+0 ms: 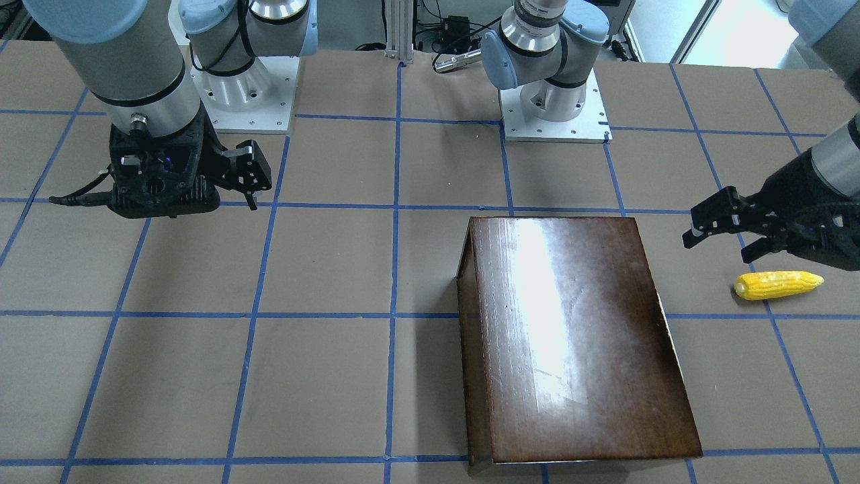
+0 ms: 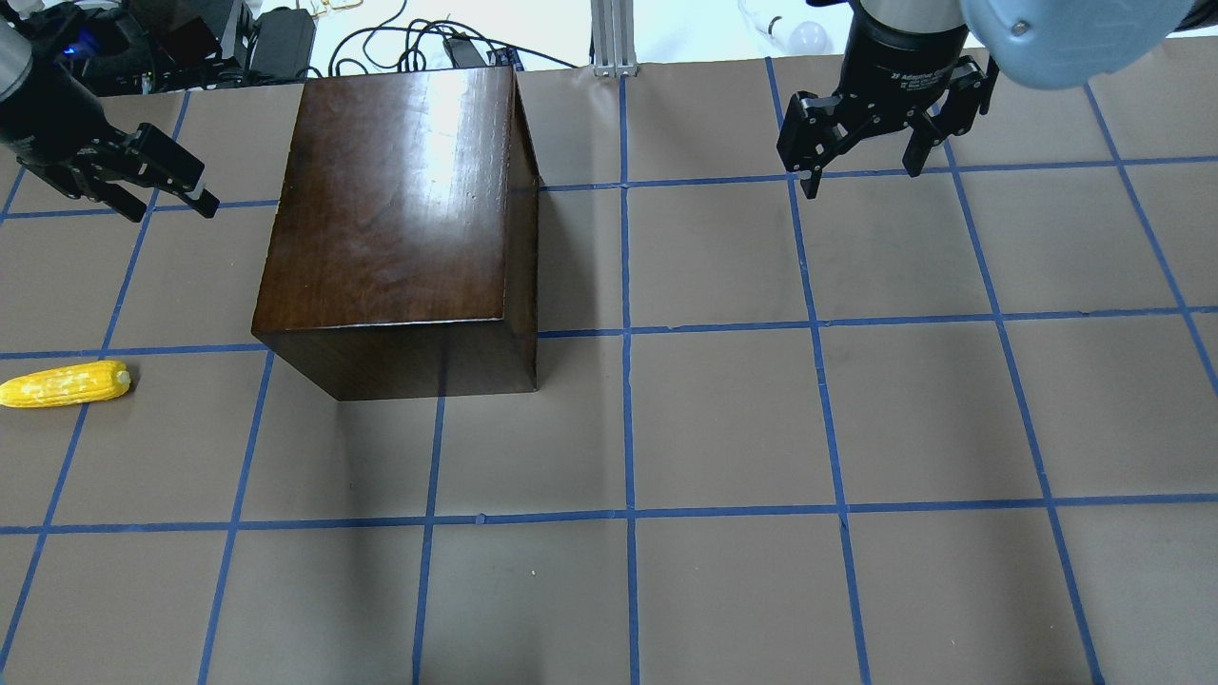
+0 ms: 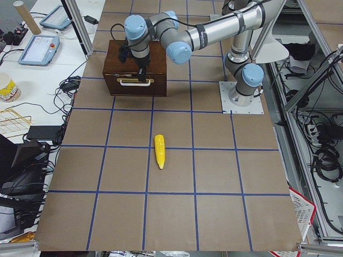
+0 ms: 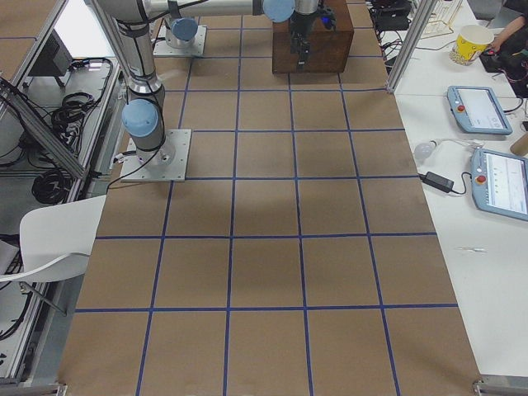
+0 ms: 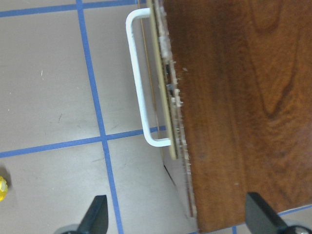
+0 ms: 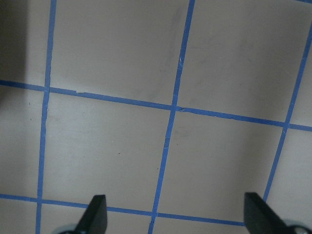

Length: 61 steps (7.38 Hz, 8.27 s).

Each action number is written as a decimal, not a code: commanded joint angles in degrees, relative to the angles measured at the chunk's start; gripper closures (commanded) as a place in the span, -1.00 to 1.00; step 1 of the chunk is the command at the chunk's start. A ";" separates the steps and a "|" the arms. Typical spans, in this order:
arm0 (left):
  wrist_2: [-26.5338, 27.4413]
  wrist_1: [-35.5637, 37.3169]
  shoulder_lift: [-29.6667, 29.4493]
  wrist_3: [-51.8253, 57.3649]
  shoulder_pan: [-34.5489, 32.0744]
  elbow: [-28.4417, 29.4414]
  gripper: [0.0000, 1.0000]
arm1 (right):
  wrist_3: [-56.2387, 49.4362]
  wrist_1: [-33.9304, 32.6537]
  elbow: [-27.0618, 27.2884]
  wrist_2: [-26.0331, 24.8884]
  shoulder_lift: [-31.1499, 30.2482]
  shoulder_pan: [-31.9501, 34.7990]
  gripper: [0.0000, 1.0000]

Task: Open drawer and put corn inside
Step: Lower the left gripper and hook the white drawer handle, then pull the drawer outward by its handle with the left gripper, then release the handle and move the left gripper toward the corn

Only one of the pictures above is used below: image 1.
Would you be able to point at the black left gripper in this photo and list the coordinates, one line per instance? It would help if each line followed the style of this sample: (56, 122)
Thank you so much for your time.
(801, 183)

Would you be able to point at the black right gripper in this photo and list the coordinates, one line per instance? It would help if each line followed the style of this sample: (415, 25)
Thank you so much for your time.
(213, 152)

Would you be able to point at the yellow corn cob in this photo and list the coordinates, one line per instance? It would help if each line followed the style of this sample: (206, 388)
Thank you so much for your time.
(775, 285)

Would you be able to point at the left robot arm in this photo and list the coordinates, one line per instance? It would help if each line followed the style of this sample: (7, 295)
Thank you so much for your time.
(558, 42)

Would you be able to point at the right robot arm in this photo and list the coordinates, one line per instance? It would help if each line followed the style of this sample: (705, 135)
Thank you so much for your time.
(164, 106)

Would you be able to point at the dark wooden drawer cabinet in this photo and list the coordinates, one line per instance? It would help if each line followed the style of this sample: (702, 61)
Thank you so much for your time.
(567, 356)

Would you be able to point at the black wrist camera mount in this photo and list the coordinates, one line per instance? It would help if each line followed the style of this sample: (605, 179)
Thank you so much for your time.
(145, 177)

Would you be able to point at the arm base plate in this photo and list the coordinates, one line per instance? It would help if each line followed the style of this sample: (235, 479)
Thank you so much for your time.
(258, 101)
(541, 112)

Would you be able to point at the aluminium frame post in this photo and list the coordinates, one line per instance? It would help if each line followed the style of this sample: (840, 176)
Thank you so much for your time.
(399, 28)

